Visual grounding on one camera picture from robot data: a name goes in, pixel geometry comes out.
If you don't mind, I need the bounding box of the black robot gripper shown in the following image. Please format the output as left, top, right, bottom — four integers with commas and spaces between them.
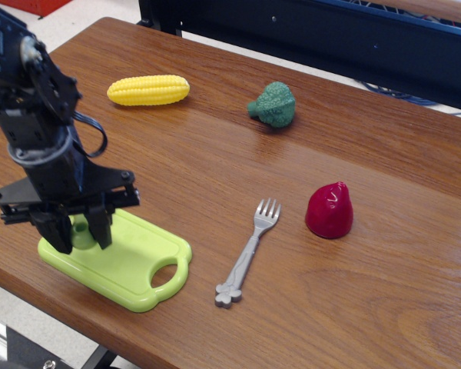
0, 132, 140, 254

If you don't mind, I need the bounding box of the grey spatula with green handle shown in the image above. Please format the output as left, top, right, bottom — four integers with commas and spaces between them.
70, 214, 98, 251

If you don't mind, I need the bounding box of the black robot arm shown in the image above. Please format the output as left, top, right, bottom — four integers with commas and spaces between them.
0, 8, 139, 254

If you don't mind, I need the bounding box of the light green cutting board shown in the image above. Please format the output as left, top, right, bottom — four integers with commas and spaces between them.
38, 209, 192, 313

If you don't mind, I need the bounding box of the yellow toy corn cob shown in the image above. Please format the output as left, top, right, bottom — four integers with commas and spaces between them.
107, 75, 190, 106

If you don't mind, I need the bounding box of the grey plastic toy fork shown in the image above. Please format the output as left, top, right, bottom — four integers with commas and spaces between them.
214, 198, 281, 308

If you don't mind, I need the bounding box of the red box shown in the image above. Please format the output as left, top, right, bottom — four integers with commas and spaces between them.
0, 0, 71, 17

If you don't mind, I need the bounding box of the green toy broccoli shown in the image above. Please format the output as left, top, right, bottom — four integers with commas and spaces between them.
247, 81, 296, 128

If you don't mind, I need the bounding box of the red toy strawberry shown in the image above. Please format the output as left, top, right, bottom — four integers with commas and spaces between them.
305, 181, 353, 239

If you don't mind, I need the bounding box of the black base plate with screw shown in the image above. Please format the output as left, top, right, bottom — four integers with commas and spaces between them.
5, 324, 118, 369

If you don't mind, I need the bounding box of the black metal frame rail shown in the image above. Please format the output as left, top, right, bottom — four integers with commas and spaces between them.
139, 1, 461, 109

